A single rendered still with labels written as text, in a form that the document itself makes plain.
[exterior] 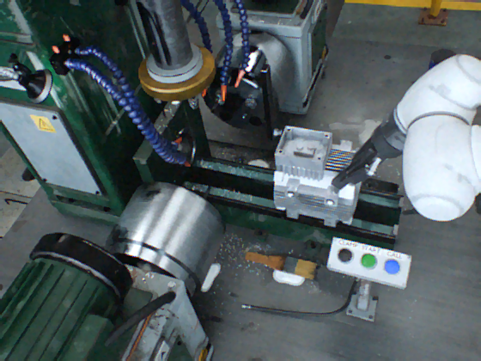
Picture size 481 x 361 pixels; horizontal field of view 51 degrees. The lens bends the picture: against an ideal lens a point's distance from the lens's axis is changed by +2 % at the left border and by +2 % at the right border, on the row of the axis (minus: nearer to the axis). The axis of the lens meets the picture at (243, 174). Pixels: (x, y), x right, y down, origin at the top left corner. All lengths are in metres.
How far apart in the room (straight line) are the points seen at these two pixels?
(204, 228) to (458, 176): 0.58
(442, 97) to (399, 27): 2.70
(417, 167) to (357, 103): 1.02
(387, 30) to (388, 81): 1.65
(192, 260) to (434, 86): 0.61
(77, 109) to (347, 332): 0.85
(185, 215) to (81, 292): 0.35
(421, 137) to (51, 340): 0.66
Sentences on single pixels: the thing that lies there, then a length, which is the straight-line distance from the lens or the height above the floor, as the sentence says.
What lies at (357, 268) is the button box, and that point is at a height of 1.06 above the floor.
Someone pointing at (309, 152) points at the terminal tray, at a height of 1.13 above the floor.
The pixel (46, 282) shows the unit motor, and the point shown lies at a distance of 0.90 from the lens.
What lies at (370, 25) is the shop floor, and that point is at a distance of 3.62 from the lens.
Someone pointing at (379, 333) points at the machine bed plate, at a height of 0.80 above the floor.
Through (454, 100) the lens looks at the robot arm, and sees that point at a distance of 0.93.
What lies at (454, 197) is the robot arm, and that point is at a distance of 0.83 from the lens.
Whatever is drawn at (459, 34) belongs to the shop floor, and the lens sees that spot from 3.58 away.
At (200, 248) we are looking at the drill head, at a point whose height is 1.09.
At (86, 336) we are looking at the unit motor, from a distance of 0.87.
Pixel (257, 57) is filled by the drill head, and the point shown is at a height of 1.16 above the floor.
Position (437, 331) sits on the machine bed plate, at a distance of 1.39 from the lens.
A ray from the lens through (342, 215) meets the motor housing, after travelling 1.28.
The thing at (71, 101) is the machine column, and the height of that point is 1.33.
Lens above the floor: 2.06
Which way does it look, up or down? 50 degrees down
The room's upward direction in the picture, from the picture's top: 10 degrees counter-clockwise
